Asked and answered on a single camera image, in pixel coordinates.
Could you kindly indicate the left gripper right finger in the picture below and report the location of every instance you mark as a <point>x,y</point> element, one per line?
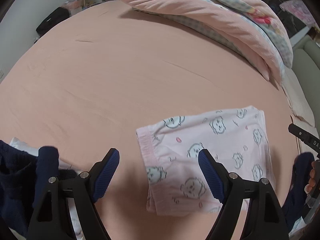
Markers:
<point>264,219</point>

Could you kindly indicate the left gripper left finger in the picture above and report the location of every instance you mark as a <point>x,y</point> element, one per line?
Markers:
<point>51,218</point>

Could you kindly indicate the pink bear print pajama garment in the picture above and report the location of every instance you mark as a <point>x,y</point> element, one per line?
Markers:
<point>189,160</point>

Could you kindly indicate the pile of dark clothes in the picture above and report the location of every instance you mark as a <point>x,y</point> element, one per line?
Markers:
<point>23,179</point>

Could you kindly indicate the person's right hand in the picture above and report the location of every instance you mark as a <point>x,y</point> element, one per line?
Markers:
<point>312,183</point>

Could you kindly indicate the navy blue knit garment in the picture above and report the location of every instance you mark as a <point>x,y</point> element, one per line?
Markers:
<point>295,200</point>

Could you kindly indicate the cream upholstered headboard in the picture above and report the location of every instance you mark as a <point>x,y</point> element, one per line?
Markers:
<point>306,68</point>

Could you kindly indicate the pink bed sheet mattress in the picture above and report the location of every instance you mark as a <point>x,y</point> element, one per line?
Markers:
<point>90,82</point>

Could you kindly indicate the folded pink quilt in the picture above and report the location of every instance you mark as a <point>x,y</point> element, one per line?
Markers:
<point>249,27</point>

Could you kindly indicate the black bag on floor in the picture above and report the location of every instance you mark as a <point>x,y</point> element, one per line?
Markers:
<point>58,15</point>

